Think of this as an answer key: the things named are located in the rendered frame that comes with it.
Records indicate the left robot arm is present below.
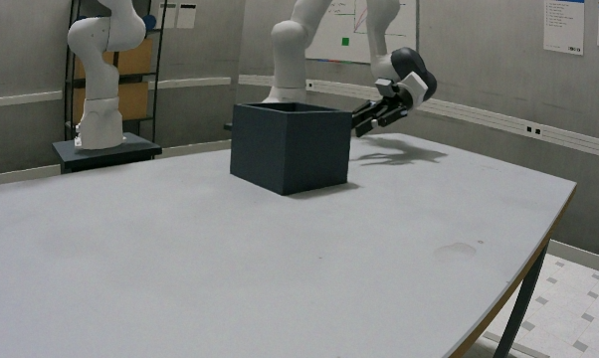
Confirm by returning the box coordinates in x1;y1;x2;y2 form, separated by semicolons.
263;0;437;112

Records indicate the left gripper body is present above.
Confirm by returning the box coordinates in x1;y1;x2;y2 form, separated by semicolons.
378;87;413;112

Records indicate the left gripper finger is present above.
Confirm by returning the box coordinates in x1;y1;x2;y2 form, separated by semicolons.
355;100;408;138
351;98;386;130

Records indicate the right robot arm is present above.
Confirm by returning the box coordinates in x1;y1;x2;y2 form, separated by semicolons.
68;0;146;149

